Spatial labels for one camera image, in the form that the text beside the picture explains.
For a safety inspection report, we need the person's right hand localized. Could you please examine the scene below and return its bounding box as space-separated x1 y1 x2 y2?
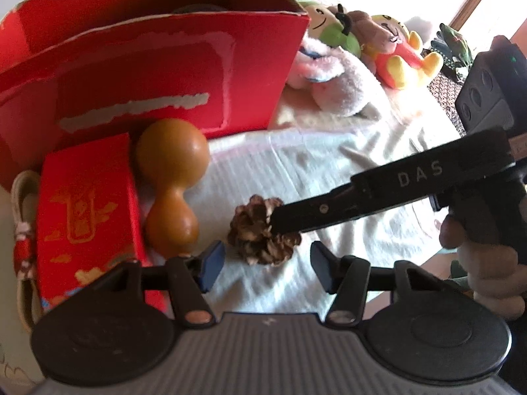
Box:
438 214 527 322

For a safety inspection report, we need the pink white plush toy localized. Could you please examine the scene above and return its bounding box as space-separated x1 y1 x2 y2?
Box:
286 37 392 118

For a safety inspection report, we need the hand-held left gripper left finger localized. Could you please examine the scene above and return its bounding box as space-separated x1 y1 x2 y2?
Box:
88 241 226 330

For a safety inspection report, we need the red yellow plush doll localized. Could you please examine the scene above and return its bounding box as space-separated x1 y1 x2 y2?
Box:
357 10 445 91

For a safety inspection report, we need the green dinosaur toy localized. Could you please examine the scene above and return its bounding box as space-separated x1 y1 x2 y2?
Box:
430 22 474 82

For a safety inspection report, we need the dark patterned cloth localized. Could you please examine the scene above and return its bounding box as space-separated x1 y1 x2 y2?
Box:
426 72 470 136

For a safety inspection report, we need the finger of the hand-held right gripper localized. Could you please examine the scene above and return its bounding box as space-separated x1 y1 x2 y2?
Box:
268 179 371 235

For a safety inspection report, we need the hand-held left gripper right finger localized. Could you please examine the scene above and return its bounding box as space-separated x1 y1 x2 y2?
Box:
310 241 454 330

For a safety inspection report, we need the white rope with red wrap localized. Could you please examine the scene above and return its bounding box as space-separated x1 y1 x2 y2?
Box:
10 170 44 332

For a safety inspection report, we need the green beige plush toy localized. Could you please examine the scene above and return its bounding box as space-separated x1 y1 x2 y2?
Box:
304 2 364 57

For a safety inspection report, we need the pine cone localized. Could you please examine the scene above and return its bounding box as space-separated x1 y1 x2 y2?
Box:
227 194 302 266

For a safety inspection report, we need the large red cardboard box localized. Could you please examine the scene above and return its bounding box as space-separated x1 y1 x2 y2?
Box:
0 0 310 192

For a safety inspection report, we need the brown gourd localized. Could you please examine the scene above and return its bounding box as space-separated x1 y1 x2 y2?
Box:
135 118 210 259

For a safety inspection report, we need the small red gold-print box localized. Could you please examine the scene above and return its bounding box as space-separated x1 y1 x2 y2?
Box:
35 133 167 313

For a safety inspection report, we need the white blanket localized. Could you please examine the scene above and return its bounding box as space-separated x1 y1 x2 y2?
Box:
138 125 474 317

